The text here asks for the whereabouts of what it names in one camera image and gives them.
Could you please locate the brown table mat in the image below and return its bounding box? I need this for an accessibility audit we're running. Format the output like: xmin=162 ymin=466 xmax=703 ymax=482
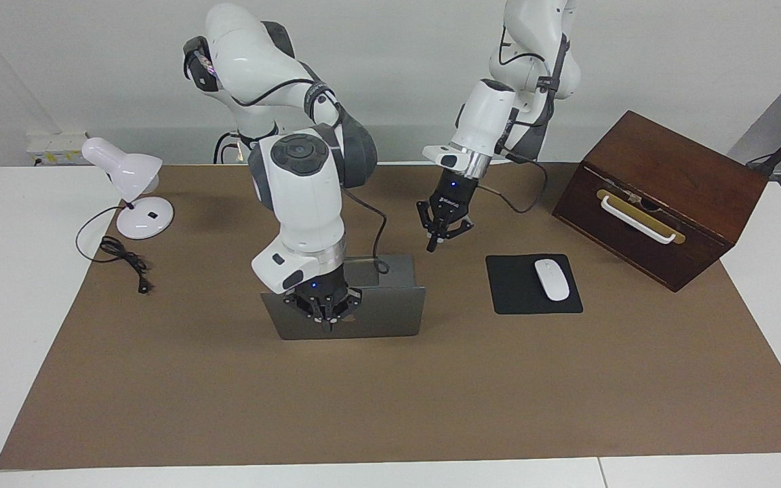
xmin=0 ymin=161 xmax=781 ymax=470

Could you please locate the black lamp power cable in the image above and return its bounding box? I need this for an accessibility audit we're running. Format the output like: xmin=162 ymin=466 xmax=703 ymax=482
xmin=76 ymin=205 xmax=153 ymax=295

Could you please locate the black right base cable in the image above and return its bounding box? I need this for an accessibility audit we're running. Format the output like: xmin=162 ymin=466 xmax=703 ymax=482
xmin=213 ymin=132 xmax=239 ymax=165

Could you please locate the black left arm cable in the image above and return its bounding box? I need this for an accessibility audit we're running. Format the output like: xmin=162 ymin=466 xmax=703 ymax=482
xmin=479 ymin=146 xmax=548 ymax=214

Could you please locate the grey aluminium laptop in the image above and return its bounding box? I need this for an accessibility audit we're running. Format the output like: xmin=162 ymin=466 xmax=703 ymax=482
xmin=260 ymin=254 xmax=426 ymax=340

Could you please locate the white power strip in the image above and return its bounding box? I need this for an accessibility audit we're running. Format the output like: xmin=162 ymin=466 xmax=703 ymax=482
xmin=26 ymin=132 xmax=88 ymax=167

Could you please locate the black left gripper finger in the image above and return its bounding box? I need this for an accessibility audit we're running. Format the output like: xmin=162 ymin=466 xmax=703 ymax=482
xmin=437 ymin=218 xmax=475 ymax=251
xmin=418 ymin=201 xmax=440 ymax=253

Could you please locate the white desk lamp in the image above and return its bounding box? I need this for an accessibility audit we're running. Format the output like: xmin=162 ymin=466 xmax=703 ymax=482
xmin=81 ymin=137 xmax=175 ymax=240

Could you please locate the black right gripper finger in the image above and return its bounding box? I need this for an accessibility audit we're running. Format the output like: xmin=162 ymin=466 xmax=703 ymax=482
xmin=284 ymin=290 xmax=330 ymax=331
xmin=329 ymin=291 xmax=363 ymax=331

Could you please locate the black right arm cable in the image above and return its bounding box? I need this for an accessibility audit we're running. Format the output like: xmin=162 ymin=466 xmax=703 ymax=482
xmin=343 ymin=190 xmax=391 ymax=275

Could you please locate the black mouse pad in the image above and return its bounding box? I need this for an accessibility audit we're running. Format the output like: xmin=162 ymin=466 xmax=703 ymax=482
xmin=485 ymin=254 xmax=584 ymax=316

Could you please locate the dark brown wooden box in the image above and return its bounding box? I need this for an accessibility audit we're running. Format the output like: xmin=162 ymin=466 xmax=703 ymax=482
xmin=552 ymin=110 xmax=769 ymax=293

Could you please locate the white computer mouse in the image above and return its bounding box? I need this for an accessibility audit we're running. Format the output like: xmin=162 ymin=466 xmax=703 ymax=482
xmin=534 ymin=258 xmax=571 ymax=302

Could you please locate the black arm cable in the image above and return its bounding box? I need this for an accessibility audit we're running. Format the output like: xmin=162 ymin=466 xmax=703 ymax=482
xmin=479 ymin=146 xmax=548 ymax=214
xmin=343 ymin=190 xmax=391 ymax=275

